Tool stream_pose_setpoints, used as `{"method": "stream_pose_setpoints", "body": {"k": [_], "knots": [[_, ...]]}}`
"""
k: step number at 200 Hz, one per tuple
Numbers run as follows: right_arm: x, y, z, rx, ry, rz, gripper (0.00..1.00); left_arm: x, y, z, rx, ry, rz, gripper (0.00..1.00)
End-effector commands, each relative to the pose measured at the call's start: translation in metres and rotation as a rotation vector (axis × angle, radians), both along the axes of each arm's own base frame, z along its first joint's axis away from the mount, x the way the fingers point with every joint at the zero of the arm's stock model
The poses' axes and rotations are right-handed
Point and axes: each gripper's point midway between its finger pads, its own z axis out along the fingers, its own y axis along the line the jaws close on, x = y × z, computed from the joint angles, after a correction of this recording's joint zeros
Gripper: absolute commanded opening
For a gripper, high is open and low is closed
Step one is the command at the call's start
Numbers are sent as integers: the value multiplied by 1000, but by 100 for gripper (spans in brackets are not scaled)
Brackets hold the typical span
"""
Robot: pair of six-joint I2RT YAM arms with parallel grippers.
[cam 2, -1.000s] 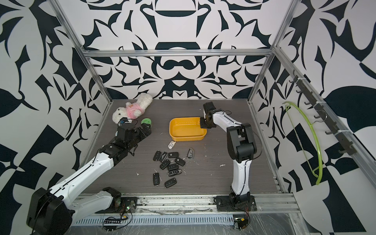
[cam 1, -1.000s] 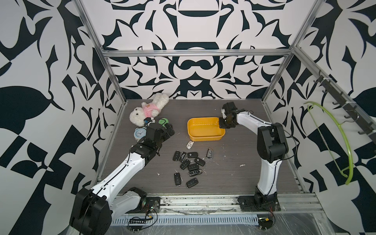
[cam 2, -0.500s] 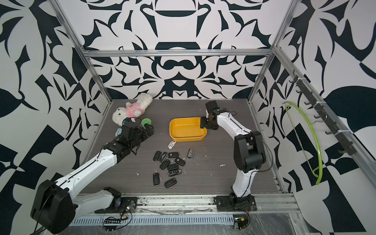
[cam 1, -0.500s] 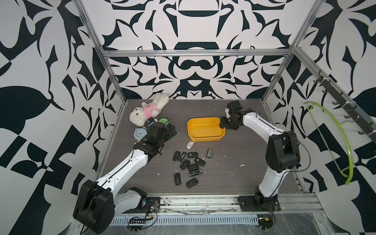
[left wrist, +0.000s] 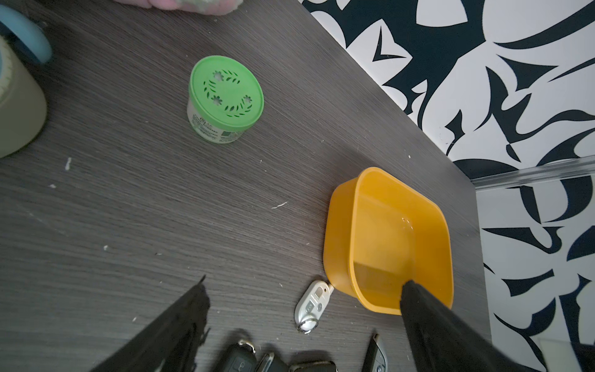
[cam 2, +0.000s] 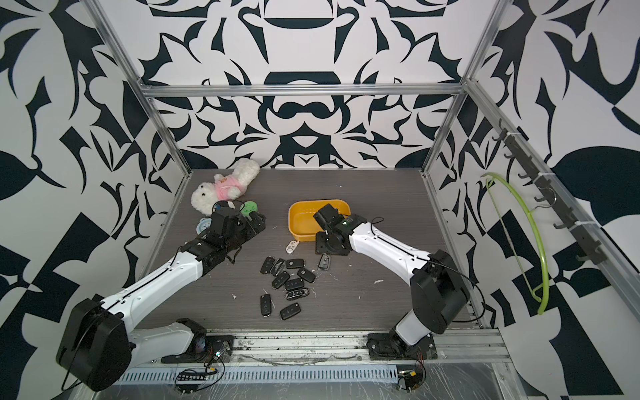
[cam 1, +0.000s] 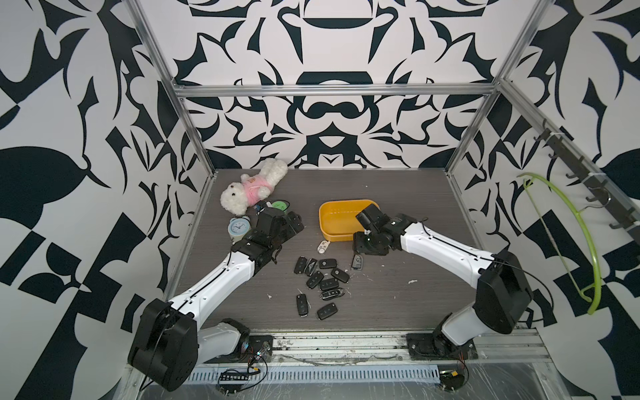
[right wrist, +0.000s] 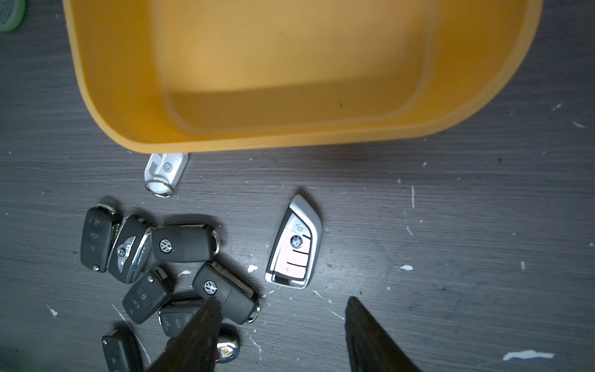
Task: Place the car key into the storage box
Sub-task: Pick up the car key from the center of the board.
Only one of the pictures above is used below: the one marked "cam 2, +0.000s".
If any black car key top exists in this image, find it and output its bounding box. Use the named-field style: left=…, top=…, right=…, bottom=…
left=286, top=258, right=305, bottom=269

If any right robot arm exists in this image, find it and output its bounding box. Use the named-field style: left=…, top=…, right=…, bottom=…
left=313, top=203, right=471, bottom=353

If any black car key bottom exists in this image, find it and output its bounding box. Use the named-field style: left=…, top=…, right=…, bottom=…
left=279, top=303, right=302, bottom=320

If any black chrome-edged car key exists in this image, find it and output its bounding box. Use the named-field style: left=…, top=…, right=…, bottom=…
left=284, top=288, right=309, bottom=301

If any silver black BMW key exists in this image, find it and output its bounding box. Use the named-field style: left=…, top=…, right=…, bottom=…
left=318, top=253, right=331, bottom=271

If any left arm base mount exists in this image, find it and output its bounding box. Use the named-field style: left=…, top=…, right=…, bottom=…
left=161, top=335, right=235, bottom=364

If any black wall hook rack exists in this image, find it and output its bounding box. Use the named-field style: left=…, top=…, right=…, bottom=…
left=493, top=119, right=608, bottom=265

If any green plastic clothes hanger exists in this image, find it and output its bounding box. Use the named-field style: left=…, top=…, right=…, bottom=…
left=482, top=172, right=551, bottom=316

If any white plush dog pink shirt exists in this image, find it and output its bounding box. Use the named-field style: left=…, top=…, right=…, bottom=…
left=191, top=158, right=260, bottom=216

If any black flip key slanted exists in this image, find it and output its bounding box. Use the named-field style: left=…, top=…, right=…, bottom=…
left=271, top=258, right=285, bottom=277

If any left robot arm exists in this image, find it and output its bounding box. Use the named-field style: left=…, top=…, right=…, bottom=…
left=56, top=207, right=266, bottom=392

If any aluminium frame back bar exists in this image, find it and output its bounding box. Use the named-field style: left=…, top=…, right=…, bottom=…
left=140, top=83, right=462, bottom=98

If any white slotted cable duct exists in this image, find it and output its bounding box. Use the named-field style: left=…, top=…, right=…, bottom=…
left=116, top=364, right=398, bottom=385

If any light blue alarm clock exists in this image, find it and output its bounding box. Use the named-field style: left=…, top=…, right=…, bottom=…
left=196, top=218, right=211, bottom=234

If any yellow plastic storage box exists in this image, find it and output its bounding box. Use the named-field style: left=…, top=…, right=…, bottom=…
left=288, top=199, right=351, bottom=243

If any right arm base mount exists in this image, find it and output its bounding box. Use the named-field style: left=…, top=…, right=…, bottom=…
left=366, top=331, right=438, bottom=361

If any white silver car key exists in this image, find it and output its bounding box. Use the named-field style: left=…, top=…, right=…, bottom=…
left=285, top=240, right=299, bottom=254

